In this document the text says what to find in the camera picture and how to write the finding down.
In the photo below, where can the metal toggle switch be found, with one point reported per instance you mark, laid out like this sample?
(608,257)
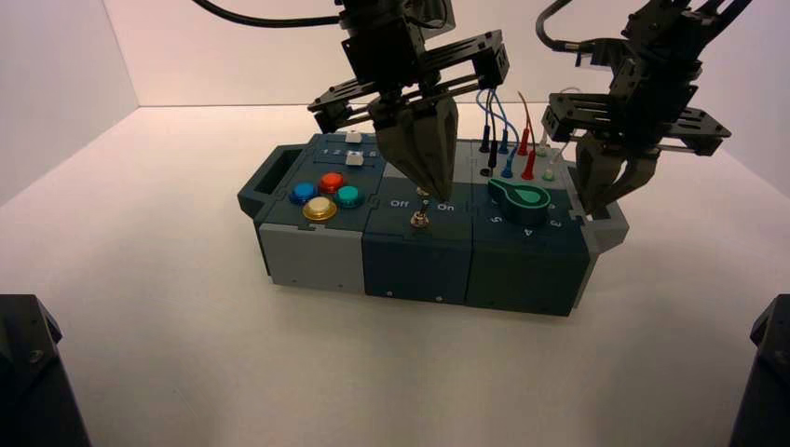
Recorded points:
(420,219)
(422,192)

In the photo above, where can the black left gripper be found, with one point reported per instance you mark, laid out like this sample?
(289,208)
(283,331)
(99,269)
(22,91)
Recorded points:
(386,55)

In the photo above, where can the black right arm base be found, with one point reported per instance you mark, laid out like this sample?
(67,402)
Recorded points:
(765,382)

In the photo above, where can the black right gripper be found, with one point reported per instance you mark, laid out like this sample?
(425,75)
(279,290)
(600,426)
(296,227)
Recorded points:
(654,105)

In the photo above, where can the teal round push button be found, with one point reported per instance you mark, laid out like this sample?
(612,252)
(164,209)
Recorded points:
(348,196)

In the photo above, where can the orange round push button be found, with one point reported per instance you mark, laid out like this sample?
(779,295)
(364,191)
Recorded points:
(332,182)

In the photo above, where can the yellow round push button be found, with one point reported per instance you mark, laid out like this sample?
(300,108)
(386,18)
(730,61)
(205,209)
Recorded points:
(320,208)

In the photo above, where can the white slider knob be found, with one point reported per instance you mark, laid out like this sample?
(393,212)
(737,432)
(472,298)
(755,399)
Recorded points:
(353,137)
(353,160)

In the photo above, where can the green rotary selector knob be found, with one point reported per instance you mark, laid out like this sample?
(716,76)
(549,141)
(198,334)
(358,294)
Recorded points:
(527,202)

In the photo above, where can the grey and teal control box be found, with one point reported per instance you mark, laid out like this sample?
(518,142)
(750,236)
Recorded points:
(318,250)

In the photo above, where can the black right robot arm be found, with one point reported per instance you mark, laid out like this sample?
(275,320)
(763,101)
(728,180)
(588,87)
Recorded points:
(679,24)

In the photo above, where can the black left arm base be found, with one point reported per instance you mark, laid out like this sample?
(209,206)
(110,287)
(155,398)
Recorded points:
(31,382)

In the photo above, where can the blue round push button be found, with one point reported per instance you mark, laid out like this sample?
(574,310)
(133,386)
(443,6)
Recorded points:
(302,192)

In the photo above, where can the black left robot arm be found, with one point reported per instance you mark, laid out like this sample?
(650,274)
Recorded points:
(395,7)

